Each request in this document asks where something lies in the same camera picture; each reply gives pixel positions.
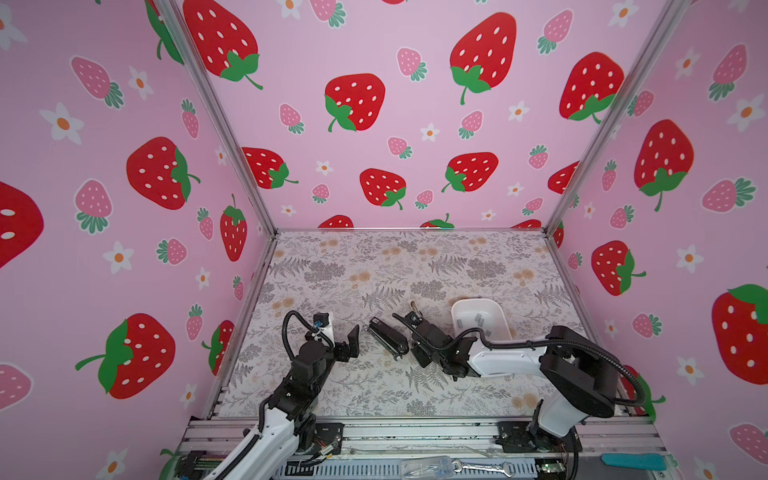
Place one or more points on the aluminium rail base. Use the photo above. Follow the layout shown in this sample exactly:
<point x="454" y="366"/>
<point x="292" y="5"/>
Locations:
<point x="372" y="448"/>

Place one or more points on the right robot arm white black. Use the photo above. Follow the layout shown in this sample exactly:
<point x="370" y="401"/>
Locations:
<point x="588" y="380"/>

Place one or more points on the black stapler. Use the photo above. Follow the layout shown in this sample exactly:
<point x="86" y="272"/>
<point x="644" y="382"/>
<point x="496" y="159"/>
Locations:
<point x="390" y="338"/>

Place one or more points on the clear plastic bag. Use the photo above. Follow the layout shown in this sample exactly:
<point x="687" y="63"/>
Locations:
<point x="427" y="468"/>

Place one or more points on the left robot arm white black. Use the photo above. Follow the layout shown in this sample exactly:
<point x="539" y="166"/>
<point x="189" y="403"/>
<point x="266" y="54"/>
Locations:
<point x="286" y="419"/>

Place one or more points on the silver wrench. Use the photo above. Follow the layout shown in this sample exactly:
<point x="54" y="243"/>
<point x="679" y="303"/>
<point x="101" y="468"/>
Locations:
<point x="504" y="469"/>

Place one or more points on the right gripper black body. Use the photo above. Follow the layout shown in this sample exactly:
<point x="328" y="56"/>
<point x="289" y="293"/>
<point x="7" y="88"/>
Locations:
<point x="419" y="357"/>

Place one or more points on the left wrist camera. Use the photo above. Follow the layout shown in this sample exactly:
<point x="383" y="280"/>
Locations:
<point x="322" y="321"/>

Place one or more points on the white plastic tray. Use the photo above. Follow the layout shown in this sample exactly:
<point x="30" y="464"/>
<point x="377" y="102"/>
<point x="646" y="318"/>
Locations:
<point x="482" y="313"/>

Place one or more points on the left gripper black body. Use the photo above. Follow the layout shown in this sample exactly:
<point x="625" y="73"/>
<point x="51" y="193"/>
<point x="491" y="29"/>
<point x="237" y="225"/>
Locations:
<point x="338" y="353"/>

